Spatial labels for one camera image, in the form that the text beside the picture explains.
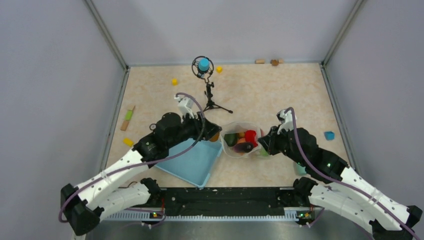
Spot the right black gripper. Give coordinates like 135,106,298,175
257,123,307,167

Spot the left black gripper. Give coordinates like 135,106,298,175
167,111,222,149

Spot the red toy bell pepper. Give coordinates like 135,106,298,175
244,130,258,148

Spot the orange toy peach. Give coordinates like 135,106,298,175
237,137,246,144

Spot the purple toy eggplant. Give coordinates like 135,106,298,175
232,142,255,155

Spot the blue perforated plastic basket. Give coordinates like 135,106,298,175
155,141,223,189

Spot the clear polka dot zip bag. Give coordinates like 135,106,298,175
219,121,269,158

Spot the yellow orange toy fruit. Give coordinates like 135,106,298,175
209,132,220,142

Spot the dark green toy avocado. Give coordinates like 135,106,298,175
224,133,238,148

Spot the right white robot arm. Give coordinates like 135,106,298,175
258,126,423,240

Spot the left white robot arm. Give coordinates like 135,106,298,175
58,112,222,236

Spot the teal plastic bottle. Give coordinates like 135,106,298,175
293,163,307,176

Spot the yellow block front left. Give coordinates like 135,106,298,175
122,138,134,147

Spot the green and wood toy block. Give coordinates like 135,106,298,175
120,104,136,131

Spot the blue toy block right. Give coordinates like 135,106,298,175
324,131,336,141

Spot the blue microphone on tripod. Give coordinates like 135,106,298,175
191,55,234,115

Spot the brown wooden piece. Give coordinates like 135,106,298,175
270,59,281,67

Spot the wooden cork piece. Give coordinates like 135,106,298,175
255,59,266,64

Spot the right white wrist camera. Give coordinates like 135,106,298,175
276,107,297,135

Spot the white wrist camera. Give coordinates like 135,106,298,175
276,107,297,135
174,95,195,119

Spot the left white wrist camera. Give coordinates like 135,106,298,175
174,95,195,119

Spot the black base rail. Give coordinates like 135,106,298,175
136,187,317,220

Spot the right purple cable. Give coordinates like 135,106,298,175
284,106,423,240

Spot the purple cable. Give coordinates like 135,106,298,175
58,92,207,223
284,106,423,240

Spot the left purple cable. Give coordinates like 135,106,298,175
58,92,207,223

